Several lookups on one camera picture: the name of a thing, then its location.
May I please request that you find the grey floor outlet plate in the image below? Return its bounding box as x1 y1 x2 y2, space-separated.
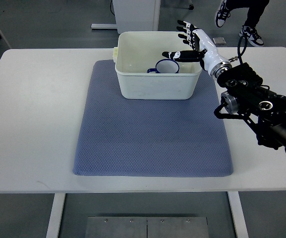
213 37 227 46

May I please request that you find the blue-grey textured mat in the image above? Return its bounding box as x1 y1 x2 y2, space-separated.
73 60 233 178

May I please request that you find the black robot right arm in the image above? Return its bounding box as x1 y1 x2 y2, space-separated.
214 47 286 153

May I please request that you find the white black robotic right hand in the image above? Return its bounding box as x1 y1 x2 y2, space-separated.
162 20 231 79

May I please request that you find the person in dark trousers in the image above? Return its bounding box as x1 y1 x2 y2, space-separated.
215 0 269 47

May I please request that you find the white table frame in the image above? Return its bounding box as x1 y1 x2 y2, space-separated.
46 191 249 238

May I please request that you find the blue enamel mug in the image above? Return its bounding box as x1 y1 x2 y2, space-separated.
147 59 180 74

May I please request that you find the cream plastic box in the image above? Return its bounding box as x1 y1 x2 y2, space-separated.
113 31 202 100

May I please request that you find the white cabinet pedestal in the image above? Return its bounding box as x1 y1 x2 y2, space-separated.
91 0 161 34

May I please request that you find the metal base plate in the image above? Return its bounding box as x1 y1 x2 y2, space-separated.
85 216 209 238

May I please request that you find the black caster wheel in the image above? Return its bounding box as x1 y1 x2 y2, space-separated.
188 4 194 10

